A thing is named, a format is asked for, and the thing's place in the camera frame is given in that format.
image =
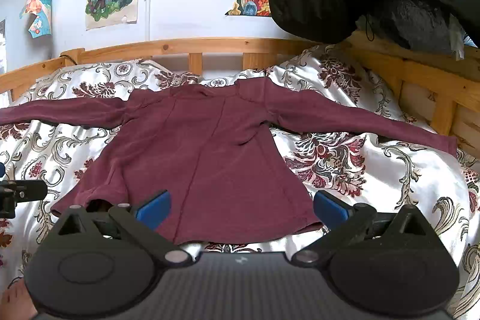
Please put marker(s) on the floral white bedspread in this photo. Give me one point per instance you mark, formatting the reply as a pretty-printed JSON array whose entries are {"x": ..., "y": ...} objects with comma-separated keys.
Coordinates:
[{"x": 363, "y": 168}]

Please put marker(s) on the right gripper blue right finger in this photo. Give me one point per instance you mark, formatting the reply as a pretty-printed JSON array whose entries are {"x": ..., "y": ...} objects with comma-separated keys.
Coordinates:
[{"x": 347, "y": 225}]

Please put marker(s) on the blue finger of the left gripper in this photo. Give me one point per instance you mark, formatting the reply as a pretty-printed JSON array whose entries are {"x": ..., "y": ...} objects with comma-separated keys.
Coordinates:
[{"x": 23, "y": 190}]

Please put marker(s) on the wooden bed frame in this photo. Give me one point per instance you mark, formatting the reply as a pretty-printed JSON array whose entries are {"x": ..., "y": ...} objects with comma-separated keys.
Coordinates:
[{"x": 436, "y": 87}]

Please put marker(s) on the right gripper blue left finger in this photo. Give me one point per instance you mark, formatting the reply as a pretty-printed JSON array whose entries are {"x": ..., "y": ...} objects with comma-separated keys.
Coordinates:
[{"x": 140, "y": 223}]

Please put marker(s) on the maroon long-sleeve shirt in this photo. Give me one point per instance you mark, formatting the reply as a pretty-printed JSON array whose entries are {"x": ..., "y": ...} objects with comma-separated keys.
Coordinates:
[{"x": 211, "y": 149}]

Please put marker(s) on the orange-haired character poster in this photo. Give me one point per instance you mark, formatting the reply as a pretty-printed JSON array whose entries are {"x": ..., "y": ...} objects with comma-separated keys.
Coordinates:
[{"x": 41, "y": 9}]

